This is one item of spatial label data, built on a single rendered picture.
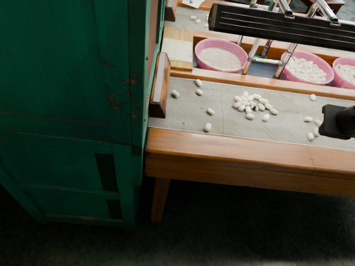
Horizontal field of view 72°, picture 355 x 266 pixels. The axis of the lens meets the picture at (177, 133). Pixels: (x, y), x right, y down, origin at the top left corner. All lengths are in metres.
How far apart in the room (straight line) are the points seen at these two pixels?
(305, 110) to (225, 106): 0.36
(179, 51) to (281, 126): 0.56
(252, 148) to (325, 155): 0.27
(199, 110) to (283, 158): 0.36
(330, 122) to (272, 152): 0.34
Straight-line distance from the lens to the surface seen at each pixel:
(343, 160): 1.06
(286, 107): 1.16
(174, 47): 1.22
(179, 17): 1.57
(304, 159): 0.97
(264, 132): 1.00
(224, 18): 0.84
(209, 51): 1.34
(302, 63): 1.49
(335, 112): 0.64
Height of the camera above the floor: 1.43
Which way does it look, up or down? 51 degrees down
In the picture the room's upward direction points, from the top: 12 degrees clockwise
